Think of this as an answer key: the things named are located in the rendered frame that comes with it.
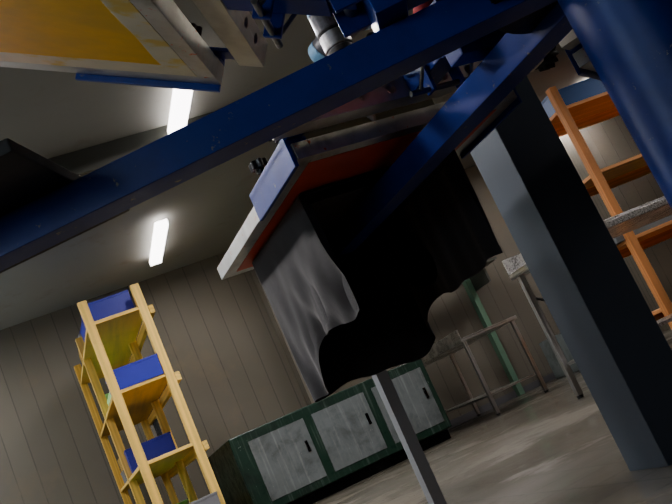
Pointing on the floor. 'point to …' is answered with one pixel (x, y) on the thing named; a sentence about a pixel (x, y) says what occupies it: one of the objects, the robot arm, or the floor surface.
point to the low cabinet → (328, 443)
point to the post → (408, 438)
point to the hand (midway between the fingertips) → (367, 122)
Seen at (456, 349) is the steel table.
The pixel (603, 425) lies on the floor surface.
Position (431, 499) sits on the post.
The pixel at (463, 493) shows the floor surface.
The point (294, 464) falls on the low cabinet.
